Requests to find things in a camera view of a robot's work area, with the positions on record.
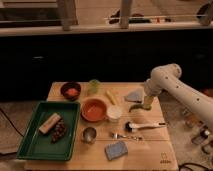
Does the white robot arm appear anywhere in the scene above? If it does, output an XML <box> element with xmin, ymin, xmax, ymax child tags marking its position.
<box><xmin>144</xmin><ymin>63</ymin><xmax>213</xmax><ymax>131</ymax></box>

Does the orange-red bowl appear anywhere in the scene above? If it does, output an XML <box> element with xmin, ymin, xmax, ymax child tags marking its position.
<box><xmin>81</xmin><ymin>99</ymin><xmax>107</xmax><ymax>122</ymax></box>

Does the orange fruit in bowl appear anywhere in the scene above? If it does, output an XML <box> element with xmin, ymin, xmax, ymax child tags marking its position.
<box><xmin>66</xmin><ymin>88</ymin><xmax>78</xmax><ymax>96</ymax></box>

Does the dark red small bowl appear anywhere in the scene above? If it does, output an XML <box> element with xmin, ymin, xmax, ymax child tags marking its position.
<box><xmin>60</xmin><ymin>81</ymin><xmax>81</xmax><ymax>101</ymax></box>

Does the green chili pepper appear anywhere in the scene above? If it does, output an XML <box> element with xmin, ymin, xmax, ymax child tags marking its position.
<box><xmin>129</xmin><ymin>104</ymin><xmax>143</xmax><ymax>112</ymax></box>

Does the white cup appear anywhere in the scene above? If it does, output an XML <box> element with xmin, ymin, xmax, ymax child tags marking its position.
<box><xmin>107</xmin><ymin>105</ymin><xmax>122</xmax><ymax>123</ymax></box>

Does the yellow banana piece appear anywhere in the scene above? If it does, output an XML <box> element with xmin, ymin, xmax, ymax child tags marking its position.
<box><xmin>106</xmin><ymin>90</ymin><xmax>117</xmax><ymax>105</ymax></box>

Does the metal fork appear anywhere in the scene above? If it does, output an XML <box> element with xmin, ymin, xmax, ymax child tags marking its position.
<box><xmin>109</xmin><ymin>133</ymin><xmax>143</xmax><ymax>141</ymax></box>

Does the green translucent cup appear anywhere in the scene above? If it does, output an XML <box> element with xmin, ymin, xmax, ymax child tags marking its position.
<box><xmin>88</xmin><ymin>79</ymin><xmax>100</xmax><ymax>95</ymax></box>

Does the blue sponge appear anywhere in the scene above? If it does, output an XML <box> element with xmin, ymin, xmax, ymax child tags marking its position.
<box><xmin>105</xmin><ymin>141</ymin><xmax>128</xmax><ymax>161</ymax></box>

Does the small metal cup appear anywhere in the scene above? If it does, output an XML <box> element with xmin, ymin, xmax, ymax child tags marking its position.
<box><xmin>83</xmin><ymin>127</ymin><xmax>97</xmax><ymax>144</ymax></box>

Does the dark grape bunch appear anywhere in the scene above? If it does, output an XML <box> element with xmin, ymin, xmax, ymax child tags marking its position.
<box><xmin>51</xmin><ymin>119</ymin><xmax>66</xmax><ymax>143</ymax></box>

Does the tan wooden block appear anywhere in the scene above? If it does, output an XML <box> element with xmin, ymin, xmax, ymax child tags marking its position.
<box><xmin>39</xmin><ymin>113</ymin><xmax>61</xmax><ymax>134</ymax></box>

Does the green plastic tray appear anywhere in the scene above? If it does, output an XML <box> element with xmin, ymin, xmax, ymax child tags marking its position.
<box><xmin>17</xmin><ymin>101</ymin><xmax>80</xmax><ymax>161</ymax></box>

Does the black cable bottom right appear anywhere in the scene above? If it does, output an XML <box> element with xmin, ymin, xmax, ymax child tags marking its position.
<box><xmin>178</xmin><ymin>162</ymin><xmax>210</xmax><ymax>171</ymax></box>

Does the black cable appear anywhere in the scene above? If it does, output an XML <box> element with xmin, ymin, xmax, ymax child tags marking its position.
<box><xmin>178</xmin><ymin>162</ymin><xmax>210</xmax><ymax>171</ymax></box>
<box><xmin>0</xmin><ymin>108</ymin><xmax>25</xmax><ymax>138</ymax></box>

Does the black cable left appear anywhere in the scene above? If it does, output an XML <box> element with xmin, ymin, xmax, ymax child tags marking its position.
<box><xmin>0</xmin><ymin>108</ymin><xmax>25</xmax><ymax>138</ymax></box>

